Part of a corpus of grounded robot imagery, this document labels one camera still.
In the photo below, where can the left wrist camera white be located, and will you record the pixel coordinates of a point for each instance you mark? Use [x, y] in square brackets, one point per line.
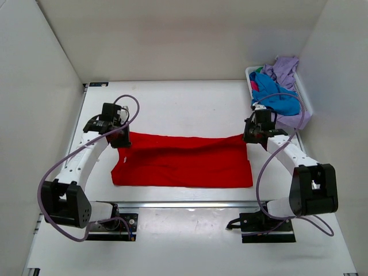
[124, 114]

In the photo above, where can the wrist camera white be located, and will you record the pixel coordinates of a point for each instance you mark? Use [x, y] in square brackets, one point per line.
[257, 106]
[124, 114]

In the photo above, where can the lavender t shirt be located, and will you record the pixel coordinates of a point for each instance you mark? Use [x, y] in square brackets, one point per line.
[282, 72]

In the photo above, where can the blue t shirt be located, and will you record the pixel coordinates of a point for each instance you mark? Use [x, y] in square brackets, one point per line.
[272, 95]

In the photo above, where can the white plastic basket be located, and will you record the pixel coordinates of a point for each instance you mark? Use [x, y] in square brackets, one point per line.
[298, 88]

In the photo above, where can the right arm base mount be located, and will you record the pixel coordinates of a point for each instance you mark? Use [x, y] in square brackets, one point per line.
[257, 228]

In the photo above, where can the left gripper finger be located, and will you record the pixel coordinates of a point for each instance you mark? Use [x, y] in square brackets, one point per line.
[123, 138]
[115, 141]

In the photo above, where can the pink garment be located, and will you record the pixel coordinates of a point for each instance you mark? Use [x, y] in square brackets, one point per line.
[254, 85]

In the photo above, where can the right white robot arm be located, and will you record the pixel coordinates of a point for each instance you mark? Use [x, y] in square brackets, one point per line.
[313, 188]

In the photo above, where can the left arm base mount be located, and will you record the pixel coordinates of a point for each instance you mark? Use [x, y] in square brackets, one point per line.
[122, 228]

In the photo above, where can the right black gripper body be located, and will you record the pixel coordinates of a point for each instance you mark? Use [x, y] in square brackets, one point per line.
[257, 129]

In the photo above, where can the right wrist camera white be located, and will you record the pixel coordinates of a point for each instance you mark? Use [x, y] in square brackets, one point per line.
[257, 106]

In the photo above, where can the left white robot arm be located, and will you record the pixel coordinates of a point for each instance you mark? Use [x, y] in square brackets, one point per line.
[64, 198]

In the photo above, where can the red t shirt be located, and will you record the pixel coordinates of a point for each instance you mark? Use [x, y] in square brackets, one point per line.
[194, 162]

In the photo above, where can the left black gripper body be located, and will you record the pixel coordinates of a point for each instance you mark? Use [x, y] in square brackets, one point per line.
[119, 133]

